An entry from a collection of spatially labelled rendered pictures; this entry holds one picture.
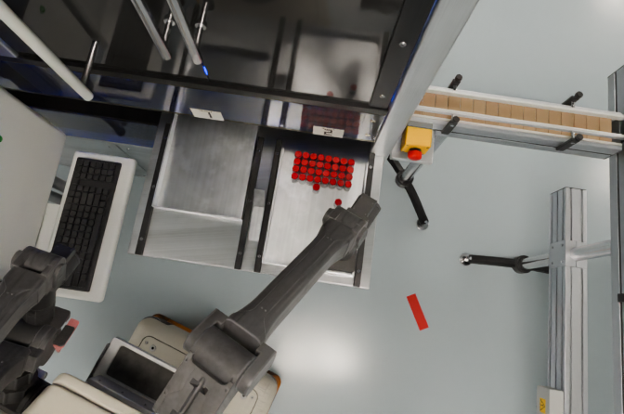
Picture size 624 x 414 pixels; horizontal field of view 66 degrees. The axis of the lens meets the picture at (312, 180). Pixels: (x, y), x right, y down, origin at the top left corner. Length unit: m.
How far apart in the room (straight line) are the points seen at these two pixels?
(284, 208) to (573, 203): 1.12
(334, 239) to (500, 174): 1.76
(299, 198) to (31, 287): 0.75
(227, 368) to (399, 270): 1.71
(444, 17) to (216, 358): 0.61
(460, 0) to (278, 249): 0.87
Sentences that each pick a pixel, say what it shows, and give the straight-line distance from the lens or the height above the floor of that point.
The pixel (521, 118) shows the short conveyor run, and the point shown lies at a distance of 1.59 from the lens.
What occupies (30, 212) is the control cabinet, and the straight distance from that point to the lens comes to 1.61.
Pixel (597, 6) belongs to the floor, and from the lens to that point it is 3.22.
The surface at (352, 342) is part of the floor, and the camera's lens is 2.28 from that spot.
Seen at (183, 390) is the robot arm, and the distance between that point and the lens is 0.69.
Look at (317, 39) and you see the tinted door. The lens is 0.94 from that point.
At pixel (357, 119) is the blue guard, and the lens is 1.23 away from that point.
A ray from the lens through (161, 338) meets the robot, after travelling 2.06.
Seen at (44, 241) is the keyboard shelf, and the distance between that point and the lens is 1.67.
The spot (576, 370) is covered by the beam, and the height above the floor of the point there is 0.55.
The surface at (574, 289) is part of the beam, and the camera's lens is 1.97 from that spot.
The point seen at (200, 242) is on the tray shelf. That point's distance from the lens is 1.42.
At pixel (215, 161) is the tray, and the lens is 1.47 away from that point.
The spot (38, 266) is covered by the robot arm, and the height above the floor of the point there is 1.37.
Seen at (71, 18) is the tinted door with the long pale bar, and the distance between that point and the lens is 1.11.
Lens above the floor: 2.26
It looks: 75 degrees down
